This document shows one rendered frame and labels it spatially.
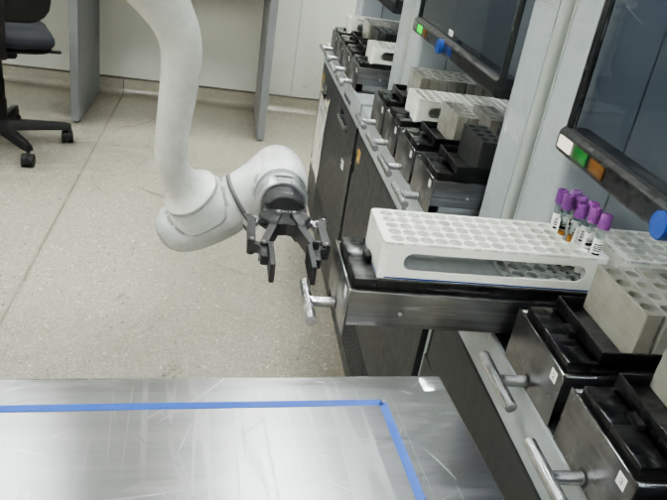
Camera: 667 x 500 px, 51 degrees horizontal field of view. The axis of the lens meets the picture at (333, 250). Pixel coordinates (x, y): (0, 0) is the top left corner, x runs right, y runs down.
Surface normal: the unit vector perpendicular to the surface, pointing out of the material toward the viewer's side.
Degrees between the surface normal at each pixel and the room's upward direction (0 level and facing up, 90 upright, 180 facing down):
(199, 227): 101
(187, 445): 0
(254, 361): 0
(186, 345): 0
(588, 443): 90
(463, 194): 90
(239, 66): 90
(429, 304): 90
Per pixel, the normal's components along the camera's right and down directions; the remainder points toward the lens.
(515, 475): -0.98, -0.07
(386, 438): 0.15, -0.88
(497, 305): 0.12, 0.46
